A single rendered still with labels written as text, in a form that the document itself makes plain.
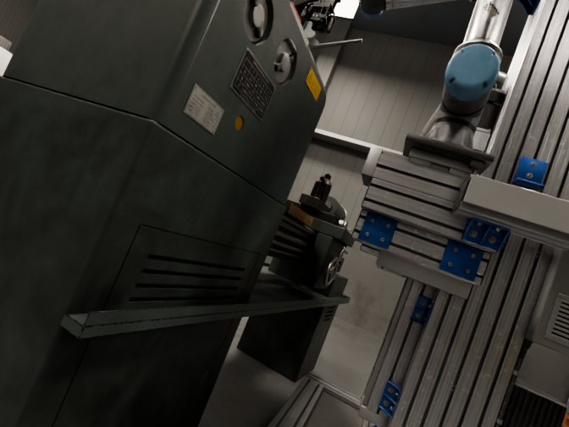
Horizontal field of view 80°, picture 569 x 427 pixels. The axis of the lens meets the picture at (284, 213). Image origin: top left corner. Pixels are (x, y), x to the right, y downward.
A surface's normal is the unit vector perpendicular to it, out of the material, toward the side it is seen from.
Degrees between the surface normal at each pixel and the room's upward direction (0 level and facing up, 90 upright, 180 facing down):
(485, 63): 98
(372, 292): 90
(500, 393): 90
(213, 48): 90
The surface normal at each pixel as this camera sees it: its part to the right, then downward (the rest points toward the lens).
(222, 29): 0.86, 0.32
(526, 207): -0.27, -0.18
